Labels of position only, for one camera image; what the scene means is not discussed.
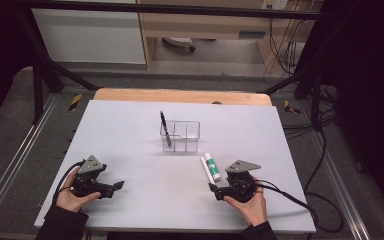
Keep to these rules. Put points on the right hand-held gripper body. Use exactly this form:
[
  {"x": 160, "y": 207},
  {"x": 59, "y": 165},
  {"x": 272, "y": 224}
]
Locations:
[{"x": 238, "y": 183}]

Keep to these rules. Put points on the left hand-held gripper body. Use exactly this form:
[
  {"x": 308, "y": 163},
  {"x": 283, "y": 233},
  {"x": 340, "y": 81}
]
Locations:
[{"x": 86, "y": 181}]

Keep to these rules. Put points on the green and white glue stick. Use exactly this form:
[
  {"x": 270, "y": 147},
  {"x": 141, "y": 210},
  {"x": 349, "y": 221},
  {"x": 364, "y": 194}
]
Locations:
[{"x": 212, "y": 166}]

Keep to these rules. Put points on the clear plastic pen holder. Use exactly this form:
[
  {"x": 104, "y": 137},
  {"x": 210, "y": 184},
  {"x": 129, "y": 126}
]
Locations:
[{"x": 188, "y": 135}]

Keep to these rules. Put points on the black pen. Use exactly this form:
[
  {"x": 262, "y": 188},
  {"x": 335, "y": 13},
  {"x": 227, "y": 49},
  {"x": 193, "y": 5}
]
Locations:
[{"x": 165, "y": 128}]

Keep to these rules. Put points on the person's left hand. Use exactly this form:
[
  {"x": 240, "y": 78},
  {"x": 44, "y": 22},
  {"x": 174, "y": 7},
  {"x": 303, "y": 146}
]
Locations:
[{"x": 70, "y": 198}]

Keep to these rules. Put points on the person's right hand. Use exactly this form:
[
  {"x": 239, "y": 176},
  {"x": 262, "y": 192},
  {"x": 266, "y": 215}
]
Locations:
[{"x": 251, "y": 208}]

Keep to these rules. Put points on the yellow and black tape strip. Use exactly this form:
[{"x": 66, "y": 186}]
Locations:
[
  {"x": 75, "y": 102},
  {"x": 290, "y": 107}
]

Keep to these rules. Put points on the wooden table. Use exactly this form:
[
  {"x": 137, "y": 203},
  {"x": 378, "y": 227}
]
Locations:
[{"x": 180, "y": 96}]

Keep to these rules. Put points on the white cabinet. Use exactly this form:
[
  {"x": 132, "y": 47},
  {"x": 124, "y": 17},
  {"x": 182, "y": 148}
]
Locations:
[{"x": 90, "y": 36}]

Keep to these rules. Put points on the white chair base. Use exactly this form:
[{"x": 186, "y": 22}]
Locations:
[{"x": 178, "y": 41}]

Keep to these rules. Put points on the light wooden desk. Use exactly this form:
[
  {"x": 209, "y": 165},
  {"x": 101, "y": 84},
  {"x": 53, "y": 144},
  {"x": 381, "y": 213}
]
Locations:
[{"x": 206, "y": 28}]

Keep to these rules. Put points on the aluminium rail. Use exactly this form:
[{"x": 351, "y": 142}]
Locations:
[
  {"x": 343, "y": 196},
  {"x": 16, "y": 156}
]

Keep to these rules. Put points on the black metal frame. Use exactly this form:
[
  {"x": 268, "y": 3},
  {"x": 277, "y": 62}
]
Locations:
[{"x": 180, "y": 10}]

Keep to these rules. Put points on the white wall power outlet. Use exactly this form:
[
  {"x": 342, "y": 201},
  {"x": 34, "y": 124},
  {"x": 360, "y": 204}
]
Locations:
[{"x": 275, "y": 4}]

